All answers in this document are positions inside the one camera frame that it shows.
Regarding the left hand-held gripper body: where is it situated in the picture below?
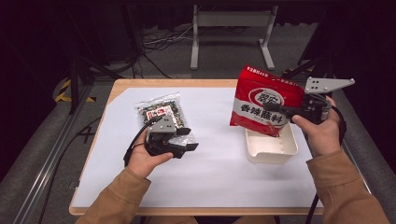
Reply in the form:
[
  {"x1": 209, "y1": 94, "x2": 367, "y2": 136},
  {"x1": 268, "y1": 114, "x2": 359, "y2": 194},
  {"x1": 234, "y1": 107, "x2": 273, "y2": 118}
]
[{"x1": 144, "y1": 113, "x2": 188, "y2": 160}]

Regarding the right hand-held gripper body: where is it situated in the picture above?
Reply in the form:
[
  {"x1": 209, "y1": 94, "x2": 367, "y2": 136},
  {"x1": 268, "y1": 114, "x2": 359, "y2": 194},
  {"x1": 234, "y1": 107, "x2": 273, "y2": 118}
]
[{"x1": 298, "y1": 77, "x2": 356, "y2": 125}]

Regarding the clear bag of dried seaweed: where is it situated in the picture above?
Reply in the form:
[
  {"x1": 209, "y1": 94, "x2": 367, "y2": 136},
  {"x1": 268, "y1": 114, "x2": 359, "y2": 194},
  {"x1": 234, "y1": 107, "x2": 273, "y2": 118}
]
[{"x1": 134, "y1": 91, "x2": 200, "y2": 147}]

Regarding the red seasoning packet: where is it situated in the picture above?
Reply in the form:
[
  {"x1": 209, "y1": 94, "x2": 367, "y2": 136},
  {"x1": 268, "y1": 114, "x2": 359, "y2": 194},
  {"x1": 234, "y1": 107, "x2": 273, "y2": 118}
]
[{"x1": 229, "y1": 64, "x2": 306, "y2": 138}]

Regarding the white divided plastic container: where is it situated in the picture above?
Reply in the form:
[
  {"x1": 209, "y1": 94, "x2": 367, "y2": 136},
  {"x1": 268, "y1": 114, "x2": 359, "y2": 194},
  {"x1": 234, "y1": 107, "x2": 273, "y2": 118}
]
[{"x1": 245, "y1": 122, "x2": 299, "y2": 165}]

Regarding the person's right hand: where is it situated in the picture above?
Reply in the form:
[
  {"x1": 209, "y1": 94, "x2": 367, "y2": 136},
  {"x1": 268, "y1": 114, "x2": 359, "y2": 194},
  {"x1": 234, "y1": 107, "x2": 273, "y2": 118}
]
[{"x1": 291, "y1": 95, "x2": 344, "y2": 158}]

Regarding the person's left hand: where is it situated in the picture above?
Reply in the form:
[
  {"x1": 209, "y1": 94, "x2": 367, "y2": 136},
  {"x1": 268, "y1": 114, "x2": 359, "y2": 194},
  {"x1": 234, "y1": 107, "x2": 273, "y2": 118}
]
[{"x1": 125, "y1": 130, "x2": 174, "y2": 179}]

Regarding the black tripod stand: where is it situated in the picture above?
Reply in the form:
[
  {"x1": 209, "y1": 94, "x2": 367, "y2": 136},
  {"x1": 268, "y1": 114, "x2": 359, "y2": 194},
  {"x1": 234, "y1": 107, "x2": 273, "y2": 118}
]
[
  {"x1": 66, "y1": 46, "x2": 125, "y2": 115},
  {"x1": 281, "y1": 52, "x2": 335, "y2": 82}
]

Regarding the white table mat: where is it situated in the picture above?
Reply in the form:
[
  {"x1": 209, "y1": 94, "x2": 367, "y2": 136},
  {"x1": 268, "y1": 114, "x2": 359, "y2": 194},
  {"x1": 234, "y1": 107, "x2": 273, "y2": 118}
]
[{"x1": 72, "y1": 87, "x2": 323, "y2": 209}]

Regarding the wooden table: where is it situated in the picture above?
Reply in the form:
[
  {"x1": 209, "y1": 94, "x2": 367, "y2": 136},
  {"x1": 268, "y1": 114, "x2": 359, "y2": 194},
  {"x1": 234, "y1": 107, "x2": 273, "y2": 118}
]
[{"x1": 68, "y1": 78, "x2": 325, "y2": 217}]

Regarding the person's right leg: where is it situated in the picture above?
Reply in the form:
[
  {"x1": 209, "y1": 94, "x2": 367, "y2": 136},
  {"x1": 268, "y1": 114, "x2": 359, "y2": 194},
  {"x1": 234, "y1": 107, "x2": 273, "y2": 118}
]
[{"x1": 233, "y1": 216, "x2": 276, "y2": 224}]

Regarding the yellow and black floor tape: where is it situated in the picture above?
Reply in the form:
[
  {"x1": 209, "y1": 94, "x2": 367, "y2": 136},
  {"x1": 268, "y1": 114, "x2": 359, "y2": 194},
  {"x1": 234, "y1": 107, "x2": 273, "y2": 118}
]
[{"x1": 55, "y1": 78, "x2": 96, "y2": 104}]

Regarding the white metal stand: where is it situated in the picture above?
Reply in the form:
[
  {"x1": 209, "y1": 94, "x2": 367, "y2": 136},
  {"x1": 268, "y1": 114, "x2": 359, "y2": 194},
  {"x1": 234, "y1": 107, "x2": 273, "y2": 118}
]
[{"x1": 190, "y1": 4, "x2": 279, "y2": 71}]

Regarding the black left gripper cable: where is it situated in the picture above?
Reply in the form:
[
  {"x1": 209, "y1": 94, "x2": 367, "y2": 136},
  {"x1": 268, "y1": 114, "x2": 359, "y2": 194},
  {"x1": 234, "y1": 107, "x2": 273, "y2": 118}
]
[{"x1": 123, "y1": 116, "x2": 163, "y2": 167}]

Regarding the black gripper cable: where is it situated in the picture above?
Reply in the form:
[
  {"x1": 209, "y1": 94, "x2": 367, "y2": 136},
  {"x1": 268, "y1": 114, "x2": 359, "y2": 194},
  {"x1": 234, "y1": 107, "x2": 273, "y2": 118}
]
[
  {"x1": 306, "y1": 104, "x2": 348, "y2": 224},
  {"x1": 123, "y1": 116, "x2": 163, "y2": 167}
]

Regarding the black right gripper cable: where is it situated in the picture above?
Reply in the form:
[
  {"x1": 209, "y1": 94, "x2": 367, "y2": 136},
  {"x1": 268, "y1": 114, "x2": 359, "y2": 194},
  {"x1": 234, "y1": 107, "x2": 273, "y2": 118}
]
[{"x1": 306, "y1": 104, "x2": 348, "y2": 224}]

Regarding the bundle of floor cables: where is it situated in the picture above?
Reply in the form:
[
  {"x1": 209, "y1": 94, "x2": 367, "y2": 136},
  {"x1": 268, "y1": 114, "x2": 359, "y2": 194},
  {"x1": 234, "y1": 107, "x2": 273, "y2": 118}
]
[{"x1": 141, "y1": 26, "x2": 194, "y2": 52}]

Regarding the black floor cable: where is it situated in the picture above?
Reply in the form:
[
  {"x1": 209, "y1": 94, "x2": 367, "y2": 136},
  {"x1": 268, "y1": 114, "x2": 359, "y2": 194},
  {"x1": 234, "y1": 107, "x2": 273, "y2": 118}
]
[{"x1": 36, "y1": 116, "x2": 102, "y2": 224}]

